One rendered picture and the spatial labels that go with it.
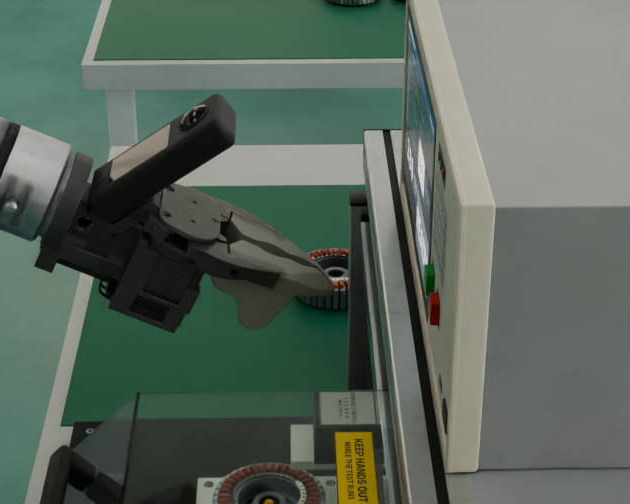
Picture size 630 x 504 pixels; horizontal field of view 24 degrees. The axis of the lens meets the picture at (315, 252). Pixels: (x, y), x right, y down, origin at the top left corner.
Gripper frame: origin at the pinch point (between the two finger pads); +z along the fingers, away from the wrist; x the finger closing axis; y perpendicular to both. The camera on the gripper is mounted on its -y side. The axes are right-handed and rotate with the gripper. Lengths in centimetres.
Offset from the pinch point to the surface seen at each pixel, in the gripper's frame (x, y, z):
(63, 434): -41, 52, -6
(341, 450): 5.4, 10.2, 6.4
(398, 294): -9.1, 3.5, 9.0
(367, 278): -24.4, 10.8, 10.7
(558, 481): 15.8, -0.4, 17.1
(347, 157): -113, 36, 25
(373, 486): 9.7, 9.3, 8.4
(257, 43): -163, 43, 12
